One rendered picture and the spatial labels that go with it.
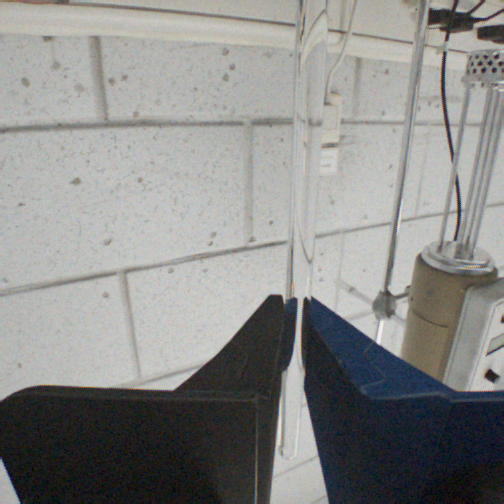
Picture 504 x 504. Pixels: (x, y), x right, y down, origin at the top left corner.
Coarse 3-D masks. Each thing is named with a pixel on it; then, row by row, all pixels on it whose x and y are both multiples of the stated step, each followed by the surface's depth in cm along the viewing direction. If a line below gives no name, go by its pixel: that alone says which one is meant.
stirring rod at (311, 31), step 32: (320, 0) 6; (320, 32) 6; (320, 64) 6; (320, 96) 7; (320, 128) 7; (288, 224) 8; (288, 256) 8; (288, 288) 8; (288, 320) 9; (288, 352) 9; (288, 384) 9; (288, 416) 10; (288, 448) 10
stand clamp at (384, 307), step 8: (336, 280) 70; (344, 288) 68; (352, 288) 66; (408, 288) 62; (360, 296) 64; (376, 296) 60; (384, 296) 59; (392, 296) 58; (400, 296) 61; (368, 304) 63; (376, 304) 60; (384, 304) 58; (392, 304) 59; (376, 312) 60; (384, 312) 58; (392, 312) 58; (384, 320) 60; (392, 320) 58; (400, 320) 57
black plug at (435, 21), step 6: (432, 12) 58; (438, 12) 57; (444, 12) 57; (450, 12) 57; (456, 12) 56; (432, 18) 58; (438, 18) 58; (444, 18) 58; (432, 24) 59; (438, 24) 59; (444, 24) 58
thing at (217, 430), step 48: (240, 336) 8; (192, 384) 6; (240, 384) 6; (0, 432) 4; (48, 432) 4; (96, 432) 4; (144, 432) 4; (192, 432) 4; (240, 432) 4; (48, 480) 4; (96, 480) 4; (144, 480) 4; (192, 480) 4; (240, 480) 4
